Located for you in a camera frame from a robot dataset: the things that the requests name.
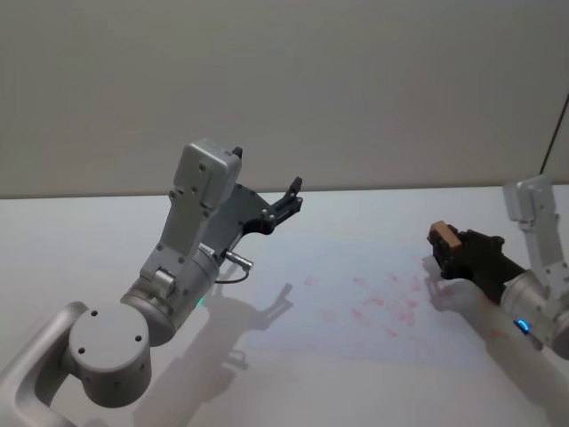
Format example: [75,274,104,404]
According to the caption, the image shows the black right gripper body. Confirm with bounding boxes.
[438,228,533,304]

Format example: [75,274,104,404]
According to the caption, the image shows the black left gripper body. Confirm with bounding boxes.
[202,183,270,259]

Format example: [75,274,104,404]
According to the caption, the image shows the white sheet with pink marks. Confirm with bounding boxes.
[245,239,506,364]

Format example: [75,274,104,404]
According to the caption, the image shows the small brown block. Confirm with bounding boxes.
[433,220,460,251]

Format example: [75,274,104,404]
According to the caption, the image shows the thin dark slanted post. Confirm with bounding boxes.
[540,91,569,175]

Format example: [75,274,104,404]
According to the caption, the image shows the thin dark cable silver plug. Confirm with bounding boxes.
[212,250,255,286]

